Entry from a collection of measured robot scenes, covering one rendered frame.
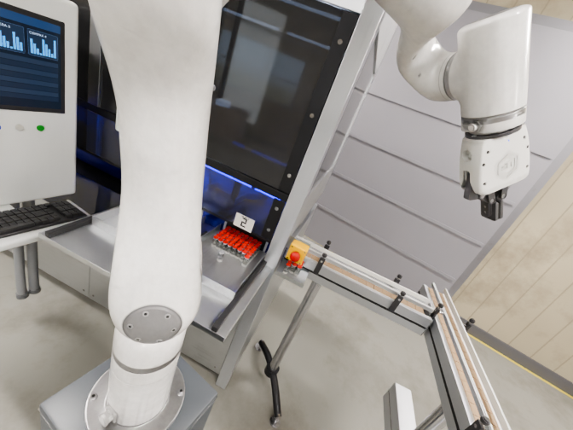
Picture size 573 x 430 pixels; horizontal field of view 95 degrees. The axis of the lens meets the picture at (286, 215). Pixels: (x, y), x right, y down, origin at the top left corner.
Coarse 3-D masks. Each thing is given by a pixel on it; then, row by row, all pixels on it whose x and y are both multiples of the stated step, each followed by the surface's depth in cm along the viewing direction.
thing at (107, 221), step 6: (114, 210) 104; (96, 216) 97; (102, 216) 100; (108, 216) 102; (114, 216) 105; (96, 222) 96; (102, 222) 95; (108, 222) 101; (114, 222) 102; (204, 222) 124; (102, 228) 96; (108, 228) 95; (114, 228) 94; (114, 234) 95
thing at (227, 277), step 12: (216, 228) 118; (204, 240) 111; (204, 252) 105; (216, 252) 108; (204, 264) 99; (216, 264) 101; (228, 264) 103; (240, 264) 106; (252, 264) 109; (204, 276) 89; (216, 276) 95; (228, 276) 97; (240, 276) 100; (216, 288) 89; (228, 288) 88; (240, 288) 94
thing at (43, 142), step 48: (0, 0) 76; (48, 0) 84; (0, 48) 80; (48, 48) 89; (0, 96) 85; (48, 96) 95; (0, 144) 91; (48, 144) 103; (0, 192) 97; (48, 192) 111
